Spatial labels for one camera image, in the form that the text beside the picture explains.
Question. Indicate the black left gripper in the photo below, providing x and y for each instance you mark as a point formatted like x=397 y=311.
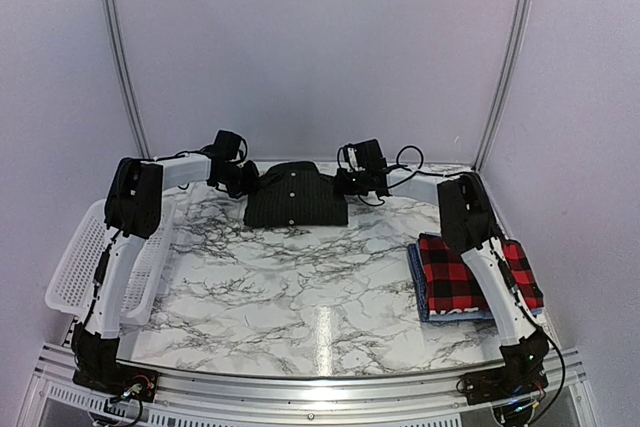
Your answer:
x=252 y=178

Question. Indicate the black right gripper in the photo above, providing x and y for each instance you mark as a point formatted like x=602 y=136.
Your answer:
x=341 y=183

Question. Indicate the black pinstriped long sleeve shirt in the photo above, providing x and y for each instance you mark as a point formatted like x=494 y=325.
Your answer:
x=295 y=194

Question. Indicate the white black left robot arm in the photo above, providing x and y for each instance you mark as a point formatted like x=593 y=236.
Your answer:
x=132 y=215

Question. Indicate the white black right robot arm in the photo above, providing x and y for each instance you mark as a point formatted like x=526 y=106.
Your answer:
x=472 y=265

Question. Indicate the blue checked folded shirt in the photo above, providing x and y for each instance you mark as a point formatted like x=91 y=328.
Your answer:
x=416 y=269

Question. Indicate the red black plaid shirt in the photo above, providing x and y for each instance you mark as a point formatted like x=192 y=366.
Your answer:
x=452 y=285

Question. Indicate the light blue folded shirt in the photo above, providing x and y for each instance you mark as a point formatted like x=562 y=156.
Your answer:
x=453 y=315

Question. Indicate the white plastic laundry basket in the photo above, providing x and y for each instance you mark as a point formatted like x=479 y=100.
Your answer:
x=69 y=290

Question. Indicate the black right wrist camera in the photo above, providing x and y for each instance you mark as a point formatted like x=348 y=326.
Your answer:
x=362 y=156

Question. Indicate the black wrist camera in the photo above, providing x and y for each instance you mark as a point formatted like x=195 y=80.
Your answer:
x=362 y=156
x=229 y=146

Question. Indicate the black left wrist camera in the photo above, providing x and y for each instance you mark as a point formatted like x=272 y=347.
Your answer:
x=229 y=146

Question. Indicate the left aluminium corner post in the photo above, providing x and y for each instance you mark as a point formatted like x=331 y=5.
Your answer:
x=124 y=78

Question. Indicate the aluminium corner post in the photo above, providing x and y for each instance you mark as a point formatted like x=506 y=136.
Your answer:
x=515 y=40
x=124 y=78

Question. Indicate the aluminium front frame rail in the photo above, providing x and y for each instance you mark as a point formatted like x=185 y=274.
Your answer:
x=190 y=398

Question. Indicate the right aluminium corner post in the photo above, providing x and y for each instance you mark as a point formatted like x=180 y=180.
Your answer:
x=515 y=40

